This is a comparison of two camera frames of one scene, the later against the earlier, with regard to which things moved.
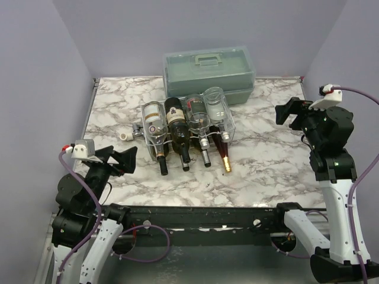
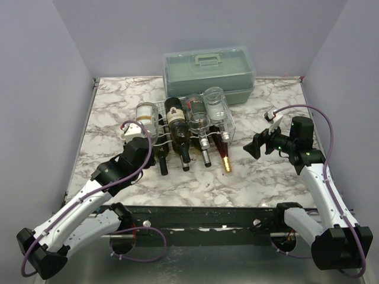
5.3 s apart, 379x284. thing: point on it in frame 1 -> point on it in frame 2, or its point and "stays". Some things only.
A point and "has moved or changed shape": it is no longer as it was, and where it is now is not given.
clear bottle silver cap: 216,108 stays
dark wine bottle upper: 178,125 stays
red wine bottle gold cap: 222,147 stays
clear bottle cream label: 155,122 has moved or changed shape
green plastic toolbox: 232,68 stays
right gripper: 298,115 -> 263,142
